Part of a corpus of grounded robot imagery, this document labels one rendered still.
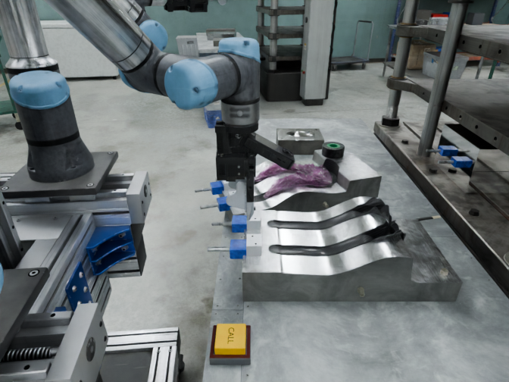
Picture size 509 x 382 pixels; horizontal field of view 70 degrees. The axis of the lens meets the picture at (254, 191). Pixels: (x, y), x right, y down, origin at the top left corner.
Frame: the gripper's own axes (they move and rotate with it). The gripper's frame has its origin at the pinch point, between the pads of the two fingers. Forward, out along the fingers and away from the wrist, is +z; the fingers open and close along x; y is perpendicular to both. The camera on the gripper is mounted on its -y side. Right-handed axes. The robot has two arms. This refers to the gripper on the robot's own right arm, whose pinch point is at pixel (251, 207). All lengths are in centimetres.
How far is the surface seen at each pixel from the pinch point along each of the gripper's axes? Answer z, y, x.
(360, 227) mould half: 8.5, -27.0, -4.5
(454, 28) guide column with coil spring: -30, -75, -79
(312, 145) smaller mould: 16, -26, -78
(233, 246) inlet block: 10.5, 4.4, 0.9
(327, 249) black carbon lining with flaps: 12.9, -18.6, -1.0
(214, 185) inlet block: 14.0, 12.7, -36.5
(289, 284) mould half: 15.6, -8.6, 8.3
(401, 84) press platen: -1, -74, -115
